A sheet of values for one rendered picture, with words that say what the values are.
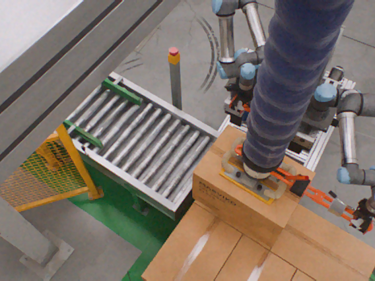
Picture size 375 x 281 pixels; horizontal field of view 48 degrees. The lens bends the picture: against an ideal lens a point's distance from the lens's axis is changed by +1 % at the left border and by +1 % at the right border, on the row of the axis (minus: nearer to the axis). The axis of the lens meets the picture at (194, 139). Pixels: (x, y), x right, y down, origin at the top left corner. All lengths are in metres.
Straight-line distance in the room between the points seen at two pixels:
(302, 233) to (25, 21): 2.71
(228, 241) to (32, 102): 2.55
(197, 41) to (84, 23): 4.10
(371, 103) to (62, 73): 1.97
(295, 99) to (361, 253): 1.59
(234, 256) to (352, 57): 2.57
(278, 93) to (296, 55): 0.23
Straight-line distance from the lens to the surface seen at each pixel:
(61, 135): 2.73
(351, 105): 2.20
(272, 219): 2.36
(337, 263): 2.95
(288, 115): 1.75
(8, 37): 0.34
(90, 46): 0.38
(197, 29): 4.57
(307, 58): 1.46
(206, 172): 2.43
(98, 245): 3.48
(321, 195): 2.32
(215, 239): 2.85
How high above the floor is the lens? 3.28
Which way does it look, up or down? 61 degrees down
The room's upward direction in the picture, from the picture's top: straight up
